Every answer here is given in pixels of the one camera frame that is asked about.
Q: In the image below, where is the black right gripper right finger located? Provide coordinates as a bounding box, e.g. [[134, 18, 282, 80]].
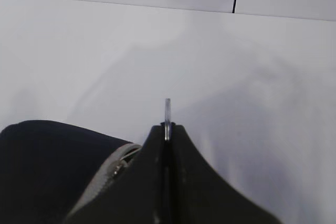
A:
[[168, 124, 280, 223]]

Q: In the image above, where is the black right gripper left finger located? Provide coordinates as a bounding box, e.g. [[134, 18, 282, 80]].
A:
[[64, 125, 166, 223]]

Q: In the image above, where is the navy blue lunch bag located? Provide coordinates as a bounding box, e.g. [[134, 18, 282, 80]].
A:
[[0, 98, 173, 224]]

